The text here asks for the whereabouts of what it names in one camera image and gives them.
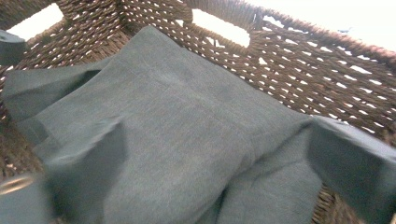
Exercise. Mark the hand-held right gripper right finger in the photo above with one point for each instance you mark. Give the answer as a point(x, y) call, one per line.
point(361, 161)

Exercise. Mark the dark cloth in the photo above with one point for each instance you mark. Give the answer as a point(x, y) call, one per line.
point(186, 124)

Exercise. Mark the brown wicker basket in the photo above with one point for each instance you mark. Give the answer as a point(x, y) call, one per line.
point(311, 68)

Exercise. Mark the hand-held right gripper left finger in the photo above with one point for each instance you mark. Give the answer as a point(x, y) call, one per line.
point(84, 174)

